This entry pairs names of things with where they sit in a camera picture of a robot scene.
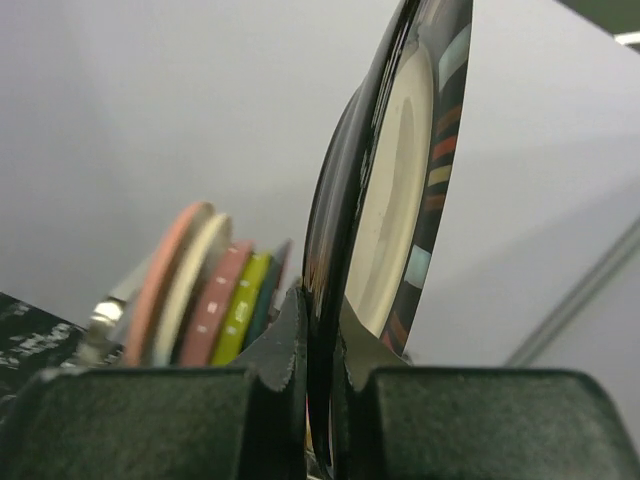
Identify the right aluminium frame post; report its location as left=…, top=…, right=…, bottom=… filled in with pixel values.
left=504, top=218, right=639, bottom=368

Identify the black marble mat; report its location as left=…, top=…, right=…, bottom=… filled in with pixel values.
left=1, top=293, right=85, bottom=415

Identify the green dotted scalloped plate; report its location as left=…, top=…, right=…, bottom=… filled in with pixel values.
left=210, top=251, right=271, bottom=366

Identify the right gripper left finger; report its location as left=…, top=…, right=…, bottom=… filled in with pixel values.
left=1, top=288, right=308, bottom=479

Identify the pink dotted scalloped plate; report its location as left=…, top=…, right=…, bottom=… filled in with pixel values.
left=178, top=240, right=254, bottom=367

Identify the steel dish rack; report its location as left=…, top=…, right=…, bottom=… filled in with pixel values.
left=71, top=254, right=153, bottom=367

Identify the black striped bottom plate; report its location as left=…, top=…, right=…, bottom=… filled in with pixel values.
left=302, top=1, right=473, bottom=473

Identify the cream and pink plate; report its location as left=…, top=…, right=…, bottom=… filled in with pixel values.
left=124, top=201, right=215, bottom=366

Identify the cream and blue plate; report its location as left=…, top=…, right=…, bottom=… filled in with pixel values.
left=150, top=213, right=232, bottom=367

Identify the teal plate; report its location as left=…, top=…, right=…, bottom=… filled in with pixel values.
left=242, top=239, right=292, bottom=350

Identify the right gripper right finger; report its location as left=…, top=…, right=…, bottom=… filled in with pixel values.
left=333, top=308, right=639, bottom=479

